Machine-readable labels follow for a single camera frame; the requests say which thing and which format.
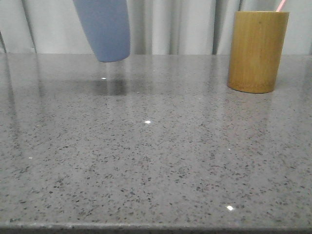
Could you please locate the bamboo cylindrical holder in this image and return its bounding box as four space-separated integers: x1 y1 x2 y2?
227 11 289 94

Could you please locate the grey-white curtain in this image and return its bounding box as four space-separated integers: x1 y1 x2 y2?
0 0 312 56

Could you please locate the blue plastic cup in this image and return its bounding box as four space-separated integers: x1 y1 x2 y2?
73 0 130 62

